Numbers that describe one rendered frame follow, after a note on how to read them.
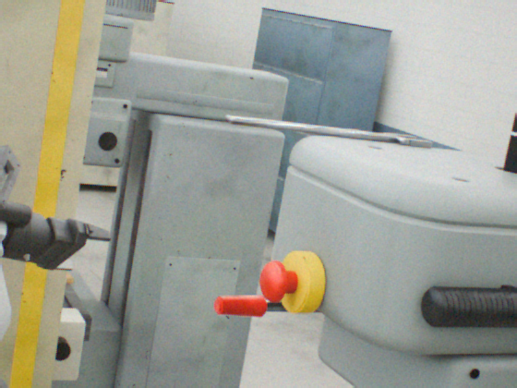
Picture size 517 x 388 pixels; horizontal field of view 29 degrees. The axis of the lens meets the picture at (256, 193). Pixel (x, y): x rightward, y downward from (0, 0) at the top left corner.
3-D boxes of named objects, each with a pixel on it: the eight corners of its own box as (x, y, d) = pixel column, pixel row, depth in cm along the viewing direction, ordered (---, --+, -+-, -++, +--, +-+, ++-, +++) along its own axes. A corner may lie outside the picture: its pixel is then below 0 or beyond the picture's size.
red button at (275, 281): (270, 308, 92) (278, 267, 91) (251, 294, 95) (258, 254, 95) (301, 309, 93) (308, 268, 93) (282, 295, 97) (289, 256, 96)
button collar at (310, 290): (301, 322, 93) (313, 261, 91) (272, 301, 98) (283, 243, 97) (319, 322, 94) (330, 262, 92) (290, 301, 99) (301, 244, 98)
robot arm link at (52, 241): (49, 286, 179) (-4, 276, 170) (37, 241, 184) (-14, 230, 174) (95, 251, 174) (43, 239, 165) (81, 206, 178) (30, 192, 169)
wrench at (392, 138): (235, 127, 99) (236, 118, 99) (220, 119, 103) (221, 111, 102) (430, 149, 110) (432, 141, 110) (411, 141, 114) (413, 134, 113)
